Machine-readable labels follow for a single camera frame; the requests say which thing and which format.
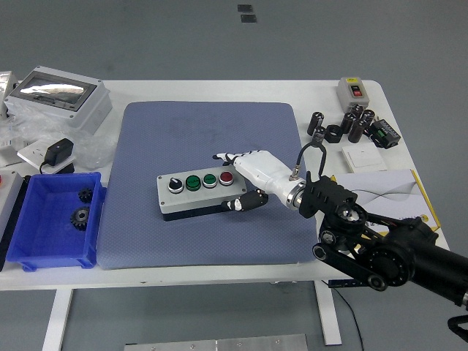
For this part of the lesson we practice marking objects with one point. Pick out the black module with green terminal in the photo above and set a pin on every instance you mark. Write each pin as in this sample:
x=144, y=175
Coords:
x=385, y=133

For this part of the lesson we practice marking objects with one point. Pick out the white table leg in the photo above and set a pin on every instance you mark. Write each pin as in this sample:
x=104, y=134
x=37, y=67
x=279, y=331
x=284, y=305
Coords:
x=56, y=321
x=329, y=318

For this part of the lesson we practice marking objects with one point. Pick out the dark table control panel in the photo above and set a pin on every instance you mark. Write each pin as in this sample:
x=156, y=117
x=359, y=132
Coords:
x=340, y=283

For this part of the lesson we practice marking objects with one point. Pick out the blue plastic bin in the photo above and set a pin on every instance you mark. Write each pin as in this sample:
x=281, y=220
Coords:
x=44, y=234

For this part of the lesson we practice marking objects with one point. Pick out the white wall switch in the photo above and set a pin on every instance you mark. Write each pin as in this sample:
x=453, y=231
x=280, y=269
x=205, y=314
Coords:
x=363, y=159

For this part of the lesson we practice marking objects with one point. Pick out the grey metal plate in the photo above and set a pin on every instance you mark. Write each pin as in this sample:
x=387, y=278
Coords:
x=219, y=343

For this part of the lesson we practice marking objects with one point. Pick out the large black gear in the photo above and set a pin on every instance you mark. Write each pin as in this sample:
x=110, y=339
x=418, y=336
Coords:
x=80, y=218

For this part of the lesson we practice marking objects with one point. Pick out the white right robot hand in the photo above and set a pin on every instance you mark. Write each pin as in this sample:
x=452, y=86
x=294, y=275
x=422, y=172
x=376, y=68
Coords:
x=263, y=170

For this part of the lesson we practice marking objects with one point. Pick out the black cylindrical capacitor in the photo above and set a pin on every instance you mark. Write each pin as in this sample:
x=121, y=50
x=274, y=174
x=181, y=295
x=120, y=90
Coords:
x=357, y=131
x=368, y=117
x=357, y=109
x=318, y=135
x=315, y=123
x=347, y=123

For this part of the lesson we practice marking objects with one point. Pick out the clear plastic bag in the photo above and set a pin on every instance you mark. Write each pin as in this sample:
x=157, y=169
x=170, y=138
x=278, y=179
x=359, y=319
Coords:
x=91, y=146

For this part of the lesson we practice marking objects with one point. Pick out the black plastic hex nut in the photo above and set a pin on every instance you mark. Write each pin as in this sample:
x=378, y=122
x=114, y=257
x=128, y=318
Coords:
x=328, y=133

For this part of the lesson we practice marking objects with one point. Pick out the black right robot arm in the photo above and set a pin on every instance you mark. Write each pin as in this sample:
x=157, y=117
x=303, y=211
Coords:
x=402, y=252

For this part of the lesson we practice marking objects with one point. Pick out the white and yellow cardboard box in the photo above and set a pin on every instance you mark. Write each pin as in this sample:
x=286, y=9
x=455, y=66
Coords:
x=395, y=183

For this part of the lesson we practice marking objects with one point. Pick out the white wall socket plate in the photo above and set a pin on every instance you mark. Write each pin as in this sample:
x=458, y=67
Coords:
x=31, y=151

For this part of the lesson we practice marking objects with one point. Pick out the grey enclosure with clear window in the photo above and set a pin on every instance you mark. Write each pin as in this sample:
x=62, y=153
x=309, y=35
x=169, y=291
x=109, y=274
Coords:
x=87, y=109

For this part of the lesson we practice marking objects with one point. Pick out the small black gear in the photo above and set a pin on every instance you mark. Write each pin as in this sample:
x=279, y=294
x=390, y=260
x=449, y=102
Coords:
x=85, y=195

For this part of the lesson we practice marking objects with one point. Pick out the black power adapter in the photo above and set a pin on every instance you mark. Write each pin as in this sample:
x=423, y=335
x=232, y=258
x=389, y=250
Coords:
x=58, y=150

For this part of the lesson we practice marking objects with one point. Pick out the grey four-button control box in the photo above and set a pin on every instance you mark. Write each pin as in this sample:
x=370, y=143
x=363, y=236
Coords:
x=197, y=201

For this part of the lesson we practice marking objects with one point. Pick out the grey two-button switch box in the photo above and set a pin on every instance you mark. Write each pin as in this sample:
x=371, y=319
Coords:
x=347, y=93

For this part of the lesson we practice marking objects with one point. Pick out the grey-blue table mat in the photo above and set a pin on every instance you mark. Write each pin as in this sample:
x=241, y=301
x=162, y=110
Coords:
x=164, y=241

